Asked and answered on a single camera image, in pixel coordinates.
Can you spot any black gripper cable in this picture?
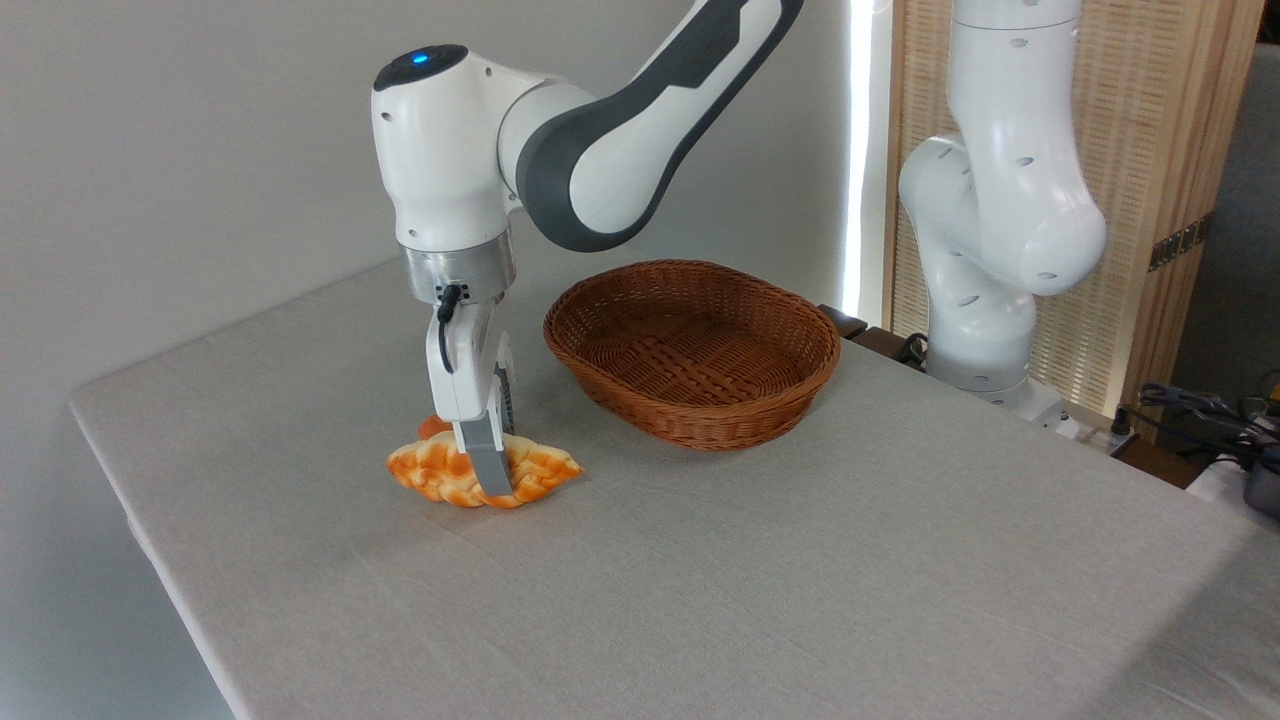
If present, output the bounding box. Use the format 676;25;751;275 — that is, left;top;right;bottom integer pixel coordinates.
436;284;464;376

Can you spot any brown wicker basket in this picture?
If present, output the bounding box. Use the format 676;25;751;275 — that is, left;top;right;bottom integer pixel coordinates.
543;259;842;452

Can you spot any braided golden bread loaf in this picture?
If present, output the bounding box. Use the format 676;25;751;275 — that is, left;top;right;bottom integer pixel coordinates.
387;431;585;510

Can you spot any grey tablecloth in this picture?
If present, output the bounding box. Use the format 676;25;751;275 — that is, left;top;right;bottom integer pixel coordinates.
68;240;1280;720

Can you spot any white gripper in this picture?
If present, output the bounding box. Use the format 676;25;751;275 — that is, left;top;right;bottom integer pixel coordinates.
426;299;518;499

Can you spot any black screen hinge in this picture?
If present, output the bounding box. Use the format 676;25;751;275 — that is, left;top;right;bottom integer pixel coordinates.
1148;214;1213;273

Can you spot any black cable bundle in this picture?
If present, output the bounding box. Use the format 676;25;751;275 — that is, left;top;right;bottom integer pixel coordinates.
1135;382;1280;473

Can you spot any bamboo folding screen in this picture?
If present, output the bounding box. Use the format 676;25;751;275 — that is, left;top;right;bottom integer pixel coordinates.
883;0;1267;421

